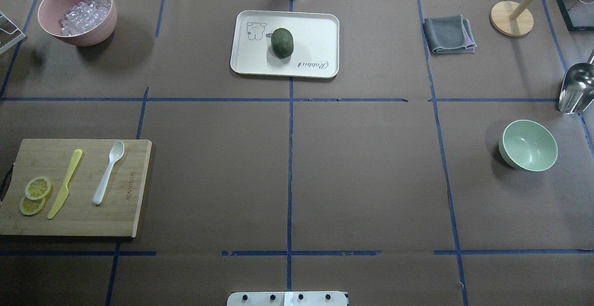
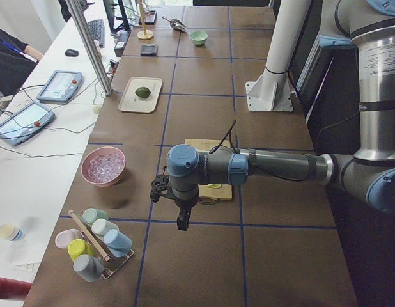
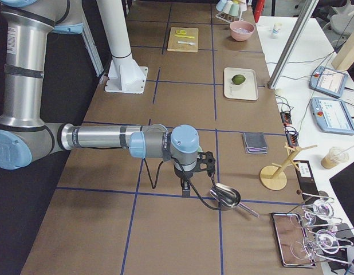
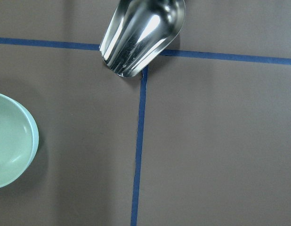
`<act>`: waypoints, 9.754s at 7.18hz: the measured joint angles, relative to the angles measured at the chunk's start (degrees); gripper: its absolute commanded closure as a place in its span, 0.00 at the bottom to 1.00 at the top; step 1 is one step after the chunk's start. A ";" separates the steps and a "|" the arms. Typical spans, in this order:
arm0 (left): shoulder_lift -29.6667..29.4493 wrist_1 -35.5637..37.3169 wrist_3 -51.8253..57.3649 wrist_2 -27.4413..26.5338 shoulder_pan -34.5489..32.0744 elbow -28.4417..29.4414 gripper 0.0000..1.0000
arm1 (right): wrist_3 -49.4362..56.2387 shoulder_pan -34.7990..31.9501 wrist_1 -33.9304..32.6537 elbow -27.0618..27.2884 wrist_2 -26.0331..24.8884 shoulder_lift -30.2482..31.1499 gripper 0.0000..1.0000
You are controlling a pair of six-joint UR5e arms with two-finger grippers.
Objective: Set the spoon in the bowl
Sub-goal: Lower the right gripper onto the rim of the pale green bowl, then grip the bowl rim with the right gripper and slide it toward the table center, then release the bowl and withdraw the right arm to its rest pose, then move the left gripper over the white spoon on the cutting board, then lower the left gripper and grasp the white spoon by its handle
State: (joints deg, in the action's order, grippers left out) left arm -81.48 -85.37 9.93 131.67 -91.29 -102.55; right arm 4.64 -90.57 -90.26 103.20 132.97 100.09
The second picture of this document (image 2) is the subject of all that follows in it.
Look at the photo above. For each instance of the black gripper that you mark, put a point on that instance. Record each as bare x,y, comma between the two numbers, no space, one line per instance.
184,203

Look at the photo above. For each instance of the mint green bowl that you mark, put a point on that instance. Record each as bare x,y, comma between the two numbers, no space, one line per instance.
198,38

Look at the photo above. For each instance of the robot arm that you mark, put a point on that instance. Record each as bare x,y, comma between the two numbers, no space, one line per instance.
368,174

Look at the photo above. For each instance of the pink bowl of ice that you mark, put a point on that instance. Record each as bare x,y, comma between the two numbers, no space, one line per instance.
104,166

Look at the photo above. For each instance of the wooden cutting board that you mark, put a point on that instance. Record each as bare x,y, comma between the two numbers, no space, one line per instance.
209,194

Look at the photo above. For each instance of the white pastel cup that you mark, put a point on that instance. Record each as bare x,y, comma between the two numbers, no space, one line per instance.
101,226

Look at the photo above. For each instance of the green pastel cup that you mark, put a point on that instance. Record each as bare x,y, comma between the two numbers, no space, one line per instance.
90,215

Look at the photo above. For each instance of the grey pastel cup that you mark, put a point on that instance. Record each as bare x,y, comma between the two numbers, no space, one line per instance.
88,267

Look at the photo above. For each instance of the yellow pastel cup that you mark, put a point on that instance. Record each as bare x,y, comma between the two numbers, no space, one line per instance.
79,247

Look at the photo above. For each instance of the pink pastel cup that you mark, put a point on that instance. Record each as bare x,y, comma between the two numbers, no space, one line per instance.
64,238

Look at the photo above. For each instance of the cream rabbit tray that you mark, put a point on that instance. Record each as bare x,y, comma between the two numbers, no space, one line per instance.
131,103

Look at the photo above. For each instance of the green avocado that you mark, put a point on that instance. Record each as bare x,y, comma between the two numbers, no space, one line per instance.
143,92

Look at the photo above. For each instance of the folded grey cloth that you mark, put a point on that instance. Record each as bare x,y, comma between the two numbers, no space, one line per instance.
149,50

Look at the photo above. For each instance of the paper cup on desk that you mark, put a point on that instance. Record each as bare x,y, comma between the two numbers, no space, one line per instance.
10,232

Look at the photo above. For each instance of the far teach pendant tablet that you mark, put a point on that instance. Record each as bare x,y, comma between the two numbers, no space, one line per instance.
61,87

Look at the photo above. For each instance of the teach pendant tablet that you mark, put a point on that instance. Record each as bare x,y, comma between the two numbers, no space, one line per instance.
25,123
61,87

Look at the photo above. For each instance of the black power adapter box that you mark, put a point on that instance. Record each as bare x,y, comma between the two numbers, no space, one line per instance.
120,41

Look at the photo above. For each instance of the near teach pendant tablet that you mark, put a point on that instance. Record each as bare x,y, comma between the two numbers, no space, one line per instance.
25,123

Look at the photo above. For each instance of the wooden mug tree stand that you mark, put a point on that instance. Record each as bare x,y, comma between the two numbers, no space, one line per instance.
145,33

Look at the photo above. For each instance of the red object at corner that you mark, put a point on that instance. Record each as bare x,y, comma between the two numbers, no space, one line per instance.
12,289

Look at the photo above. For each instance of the metal scoop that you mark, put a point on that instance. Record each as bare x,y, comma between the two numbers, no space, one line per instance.
176,24

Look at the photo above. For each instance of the black computer mouse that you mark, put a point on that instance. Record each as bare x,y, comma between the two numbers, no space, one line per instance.
71,53

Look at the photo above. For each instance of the black monitor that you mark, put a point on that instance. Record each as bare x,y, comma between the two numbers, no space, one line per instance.
116,16

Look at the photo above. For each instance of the black keyboard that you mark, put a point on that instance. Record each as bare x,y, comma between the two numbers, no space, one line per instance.
97,31

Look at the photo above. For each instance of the person in black shirt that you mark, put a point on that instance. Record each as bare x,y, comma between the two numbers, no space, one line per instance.
17,61

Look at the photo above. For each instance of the white wire cup rack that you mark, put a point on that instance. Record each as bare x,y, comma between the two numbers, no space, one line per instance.
114,265

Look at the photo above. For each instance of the wooden rack handle rod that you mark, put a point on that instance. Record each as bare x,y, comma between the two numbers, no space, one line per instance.
88,234

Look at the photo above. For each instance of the white camera pole mount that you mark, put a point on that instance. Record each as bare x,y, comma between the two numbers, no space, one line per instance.
271,91

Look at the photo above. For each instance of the aluminium frame post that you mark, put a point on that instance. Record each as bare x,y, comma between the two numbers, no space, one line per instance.
79,19

